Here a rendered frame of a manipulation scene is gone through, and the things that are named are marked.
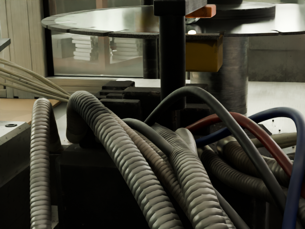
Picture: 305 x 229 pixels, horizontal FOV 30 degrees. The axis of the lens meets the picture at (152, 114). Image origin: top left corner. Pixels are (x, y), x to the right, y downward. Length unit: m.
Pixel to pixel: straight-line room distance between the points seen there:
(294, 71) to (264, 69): 0.04
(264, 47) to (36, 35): 0.49
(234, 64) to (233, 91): 0.03
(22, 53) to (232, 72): 0.66
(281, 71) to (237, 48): 0.28
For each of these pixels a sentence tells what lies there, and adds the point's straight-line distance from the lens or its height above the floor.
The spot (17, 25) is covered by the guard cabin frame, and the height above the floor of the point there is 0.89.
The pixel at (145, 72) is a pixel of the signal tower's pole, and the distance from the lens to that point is 0.88.
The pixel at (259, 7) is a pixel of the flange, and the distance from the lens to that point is 0.55.
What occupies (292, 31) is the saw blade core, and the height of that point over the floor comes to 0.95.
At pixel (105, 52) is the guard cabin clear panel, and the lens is 1.11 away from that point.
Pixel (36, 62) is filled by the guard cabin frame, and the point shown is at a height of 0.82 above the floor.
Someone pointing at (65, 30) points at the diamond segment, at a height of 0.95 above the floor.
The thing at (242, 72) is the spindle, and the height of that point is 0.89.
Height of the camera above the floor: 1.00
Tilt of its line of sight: 15 degrees down
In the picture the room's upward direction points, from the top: 1 degrees counter-clockwise
